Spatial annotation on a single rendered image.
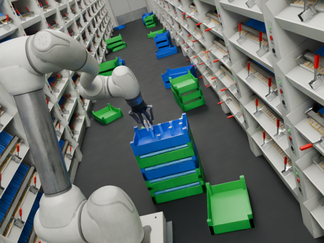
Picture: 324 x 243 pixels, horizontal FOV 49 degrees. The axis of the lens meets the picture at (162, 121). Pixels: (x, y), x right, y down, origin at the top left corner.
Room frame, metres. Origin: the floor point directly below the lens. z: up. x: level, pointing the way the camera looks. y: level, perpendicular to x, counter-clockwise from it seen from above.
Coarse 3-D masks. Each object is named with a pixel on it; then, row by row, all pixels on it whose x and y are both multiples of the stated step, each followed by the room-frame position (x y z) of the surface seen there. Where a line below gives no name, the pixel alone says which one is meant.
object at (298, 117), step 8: (304, 104) 1.06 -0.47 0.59; (312, 104) 1.06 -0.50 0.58; (320, 104) 1.05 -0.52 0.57; (296, 112) 1.06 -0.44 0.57; (304, 112) 1.04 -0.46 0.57; (296, 120) 1.06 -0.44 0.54; (304, 120) 1.05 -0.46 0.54; (296, 128) 1.05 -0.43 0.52; (304, 128) 1.01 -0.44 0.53; (312, 128) 0.98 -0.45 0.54; (320, 128) 0.96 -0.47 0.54; (304, 136) 1.00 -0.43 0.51; (312, 136) 0.95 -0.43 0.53; (320, 136) 0.93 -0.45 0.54; (320, 152) 0.92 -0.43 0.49
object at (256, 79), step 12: (240, 60) 1.76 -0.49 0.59; (252, 60) 1.75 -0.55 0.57; (240, 72) 1.74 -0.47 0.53; (252, 72) 1.64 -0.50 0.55; (264, 72) 1.50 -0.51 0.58; (252, 84) 1.53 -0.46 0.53; (264, 84) 1.45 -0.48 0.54; (276, 84) 1.35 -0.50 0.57; (264, 96) 1.36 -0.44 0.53; (276, 96) 1.30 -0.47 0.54; (276, 108) 1.22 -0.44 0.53
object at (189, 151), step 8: (192, 136) 1.76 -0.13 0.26; (192, 144) 1.64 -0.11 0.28; (168, 152) 1.61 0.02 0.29; (176, 152) 1.61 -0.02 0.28; (184, 152) 1.60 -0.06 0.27; (192, 152) 1.59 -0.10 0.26; (136, 160) 1.64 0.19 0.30; (144, 160) 1.64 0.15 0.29; (152, 160) 1.63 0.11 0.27; (160, 160) 1.62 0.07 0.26; (168, 160) 1.62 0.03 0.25
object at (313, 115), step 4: (308, 112) 1.03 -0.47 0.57; (312, 112) 1.02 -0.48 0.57; (312, 116) 1.00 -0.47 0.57; (316, 116) 0.99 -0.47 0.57; (316, 120) 0.97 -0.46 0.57; (320, 120) 0.96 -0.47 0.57; (316, 124) 0.97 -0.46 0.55; (320, 124) 0.96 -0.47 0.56; (316, 128) 0.96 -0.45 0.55; (320, 132) 0.93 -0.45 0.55
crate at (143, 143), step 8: (176, 120) 1.79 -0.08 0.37; (184, 120) 1.77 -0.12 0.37; (136, 128) 1.82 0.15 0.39; (144, 128) 1.83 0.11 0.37; (168, 128) 1.81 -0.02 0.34; (176, 128) 1.80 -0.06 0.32; (184, 128) 1.60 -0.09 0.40; (136, 136) 1.80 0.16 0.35; (144, 136) 1.83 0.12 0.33; (168, 136) 1.73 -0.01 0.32; (176, 136) 1.60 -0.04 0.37; (184, 136) 1.60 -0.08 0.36; (136, 144) 1.74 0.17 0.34; (144, 144) 1.63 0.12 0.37; (152, 144) 1.62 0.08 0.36; (160, 144) 1.62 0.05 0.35; (168, 144) 1.61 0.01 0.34; (176, 144) 1.60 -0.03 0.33; (136, 152) 1.64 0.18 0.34; (144, 152) 1.63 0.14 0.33
